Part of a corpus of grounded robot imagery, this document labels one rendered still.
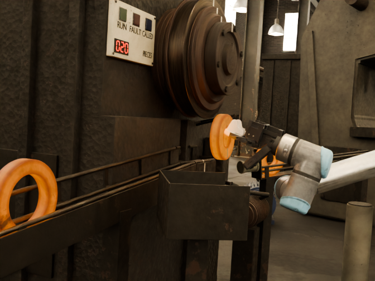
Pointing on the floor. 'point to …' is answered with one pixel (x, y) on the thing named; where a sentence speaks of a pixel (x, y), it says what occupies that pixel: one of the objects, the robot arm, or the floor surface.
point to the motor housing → (254, 206)
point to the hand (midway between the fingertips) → (223, 131)
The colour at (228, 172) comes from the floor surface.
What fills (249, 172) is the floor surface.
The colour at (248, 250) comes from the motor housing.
